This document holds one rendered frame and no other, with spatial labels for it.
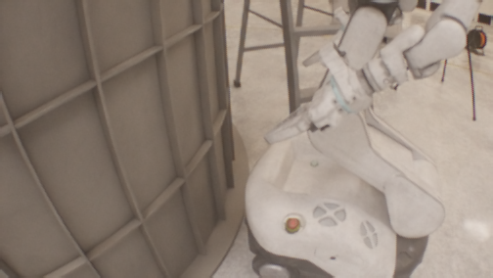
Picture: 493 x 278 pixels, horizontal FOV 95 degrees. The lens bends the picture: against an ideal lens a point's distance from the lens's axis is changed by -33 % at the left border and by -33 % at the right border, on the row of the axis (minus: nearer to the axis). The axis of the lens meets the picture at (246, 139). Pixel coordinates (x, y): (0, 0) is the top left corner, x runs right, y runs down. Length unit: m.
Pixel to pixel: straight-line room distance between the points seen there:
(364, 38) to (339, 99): 0.22
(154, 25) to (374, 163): 0.63
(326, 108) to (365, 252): 0.44
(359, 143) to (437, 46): 0.37
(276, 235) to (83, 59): 0.62
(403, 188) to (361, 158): 0.16
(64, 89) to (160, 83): 0.27
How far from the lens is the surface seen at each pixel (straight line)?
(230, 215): 1.29
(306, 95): 1.50
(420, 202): 0.91
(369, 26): 0.72
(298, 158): 1.11
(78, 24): 0.59
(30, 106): 0.59
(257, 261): 1.00
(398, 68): 0.54
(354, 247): 0.83
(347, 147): 0.79
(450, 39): 0.53
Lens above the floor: 0.97
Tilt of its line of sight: 34 degrees down
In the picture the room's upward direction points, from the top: 3 degrees counter-clockwise
